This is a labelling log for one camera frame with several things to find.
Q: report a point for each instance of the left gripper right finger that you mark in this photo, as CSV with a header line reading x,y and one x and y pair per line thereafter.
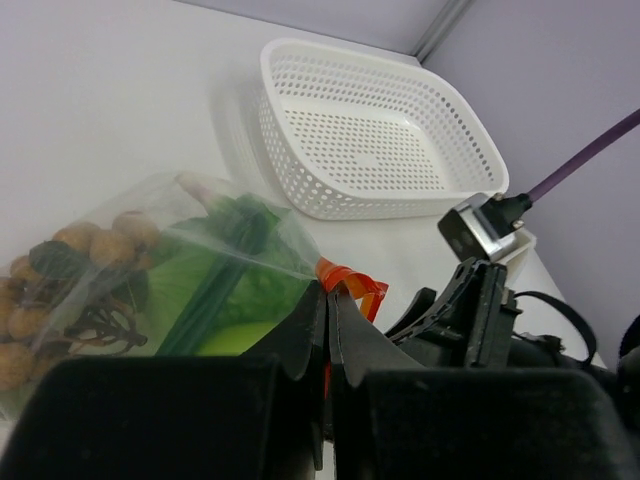
x,y
395,419

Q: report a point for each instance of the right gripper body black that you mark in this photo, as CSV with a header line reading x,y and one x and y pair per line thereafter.
x,y
469,324

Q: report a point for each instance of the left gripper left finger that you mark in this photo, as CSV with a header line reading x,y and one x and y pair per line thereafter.
x,y
253,416

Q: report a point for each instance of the clear zip bag orange seal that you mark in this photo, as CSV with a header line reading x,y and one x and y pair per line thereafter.
x,y
162,199

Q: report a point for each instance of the green fake apple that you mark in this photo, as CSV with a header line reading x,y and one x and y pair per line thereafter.
x,y
235,340

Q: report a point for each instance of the green fake lettuce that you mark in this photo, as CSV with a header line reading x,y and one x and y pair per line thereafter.
x,y
276,280

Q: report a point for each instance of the brown fake longan bunch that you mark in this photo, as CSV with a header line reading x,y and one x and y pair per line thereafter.
x,y
82,292

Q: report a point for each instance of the white perforated plastic basket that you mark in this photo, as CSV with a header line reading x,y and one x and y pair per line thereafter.
x,y
352,136

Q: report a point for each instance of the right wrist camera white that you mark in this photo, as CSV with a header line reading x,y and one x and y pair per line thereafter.
x,y
490,229

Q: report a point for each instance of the right aluminium frame post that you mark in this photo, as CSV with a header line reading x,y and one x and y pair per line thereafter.
x,y
439,29

